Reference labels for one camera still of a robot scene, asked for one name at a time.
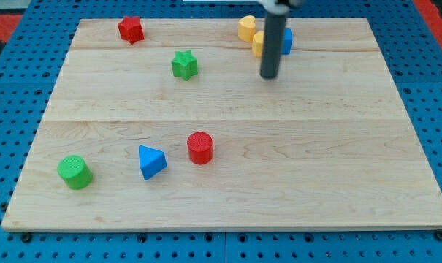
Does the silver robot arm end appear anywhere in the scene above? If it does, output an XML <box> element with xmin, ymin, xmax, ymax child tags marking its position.
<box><xmin>258</xmin><ymin>0</ymin><xmax>305</xmax><ymax>15</ymax></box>

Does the blue triangle block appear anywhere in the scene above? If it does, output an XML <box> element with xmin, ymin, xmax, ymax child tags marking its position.
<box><xmin>138</xmin><ymin>145</ymin><xmax>167</xmax><ymax>180</ymax></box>

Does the red cylinder block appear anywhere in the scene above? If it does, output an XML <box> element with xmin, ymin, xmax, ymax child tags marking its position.
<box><xmin>187</xmin><ymin>131</ymin><xmax>213</xmax><ymax>164</ymax></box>

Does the light wooden board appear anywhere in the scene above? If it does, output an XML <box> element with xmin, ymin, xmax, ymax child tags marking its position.
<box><xmin>2</xmin><ymin>18</ymin><xmax>442</xmax><ymax>232</ymax></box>

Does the green star block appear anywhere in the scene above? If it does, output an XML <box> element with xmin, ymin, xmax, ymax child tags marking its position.
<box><xmin>171</xmin><ymin>50</ymin><xmax>198</xmax><ymax>80</ymax></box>

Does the yellow rounded block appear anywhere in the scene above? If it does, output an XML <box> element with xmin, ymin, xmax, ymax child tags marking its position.
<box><xmin>251</xmin><ymin>31</ymin><xmax>264</xmax><ymax>58</ymax></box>

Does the blue cube block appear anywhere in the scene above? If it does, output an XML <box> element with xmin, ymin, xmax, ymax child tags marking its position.
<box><xmin>281</xmin><ymin>28</ymin><xmax>294</xmax><ymax>55</ymax></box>

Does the yellow heart block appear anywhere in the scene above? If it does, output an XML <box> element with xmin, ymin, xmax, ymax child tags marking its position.
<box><xmin>237</xmin><ymin>15</ymin><xmax>256</xmax><ymax>42</ymax></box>

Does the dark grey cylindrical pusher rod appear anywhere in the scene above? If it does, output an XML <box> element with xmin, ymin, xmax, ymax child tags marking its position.
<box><xmin>260</xmin><ymin>9</ymin><xmax>289</xmax><ymax>80</ymax></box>

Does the red star block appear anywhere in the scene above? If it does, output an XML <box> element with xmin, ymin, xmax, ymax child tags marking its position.
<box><xmin>118</xmin><ymin>16</ymin><xmax>145</xmax><ymax>45</ymax></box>

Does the green cylinder block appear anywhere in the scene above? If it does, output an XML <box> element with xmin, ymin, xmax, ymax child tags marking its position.
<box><xmin>57</xmin><ymin>155</ymin><xmax>93</xmax><ymax>190</ymax></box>

